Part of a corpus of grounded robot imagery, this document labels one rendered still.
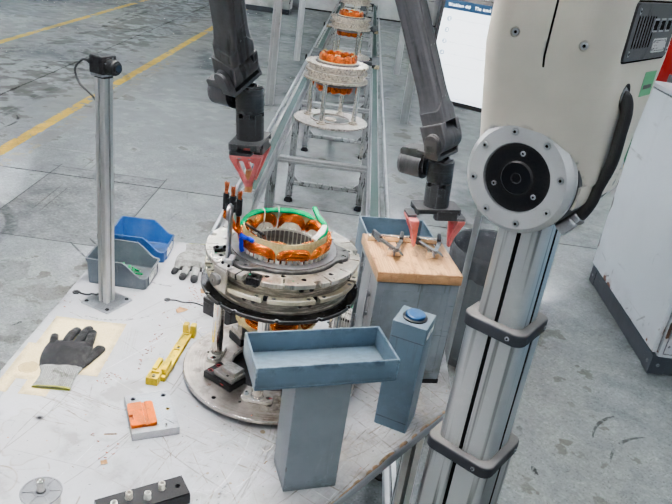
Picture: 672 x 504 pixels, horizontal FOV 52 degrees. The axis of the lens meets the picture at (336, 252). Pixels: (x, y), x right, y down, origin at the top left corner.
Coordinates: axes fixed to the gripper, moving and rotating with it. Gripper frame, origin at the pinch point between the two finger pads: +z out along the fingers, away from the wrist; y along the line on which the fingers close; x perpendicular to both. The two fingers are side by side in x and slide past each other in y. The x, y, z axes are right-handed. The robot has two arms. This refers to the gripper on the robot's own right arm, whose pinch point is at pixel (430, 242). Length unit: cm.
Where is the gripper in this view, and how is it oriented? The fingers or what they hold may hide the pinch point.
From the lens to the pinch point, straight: 160.1
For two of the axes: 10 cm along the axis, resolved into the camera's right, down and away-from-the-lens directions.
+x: 1.4, 3.9, -9.1
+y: -9.9, -0.1, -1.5
